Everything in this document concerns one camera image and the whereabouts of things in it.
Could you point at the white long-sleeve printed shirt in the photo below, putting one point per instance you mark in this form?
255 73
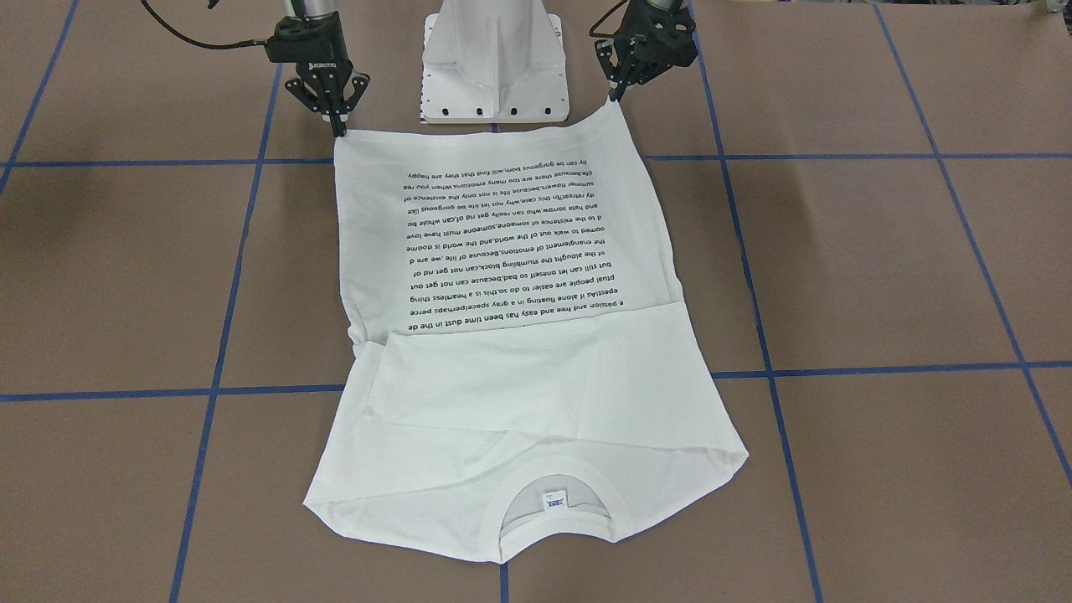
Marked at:
525 364

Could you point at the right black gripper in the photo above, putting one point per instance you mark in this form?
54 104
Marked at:
321 52

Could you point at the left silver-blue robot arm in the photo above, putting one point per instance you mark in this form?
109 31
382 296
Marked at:
653 36

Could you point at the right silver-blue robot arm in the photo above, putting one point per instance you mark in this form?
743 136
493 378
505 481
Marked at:
312 9

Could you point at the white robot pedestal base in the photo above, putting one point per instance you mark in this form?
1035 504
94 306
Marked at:
493 62

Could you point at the brown paper table cover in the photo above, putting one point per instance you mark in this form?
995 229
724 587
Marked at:
869 207

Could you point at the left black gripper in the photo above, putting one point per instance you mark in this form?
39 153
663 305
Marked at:
651 42

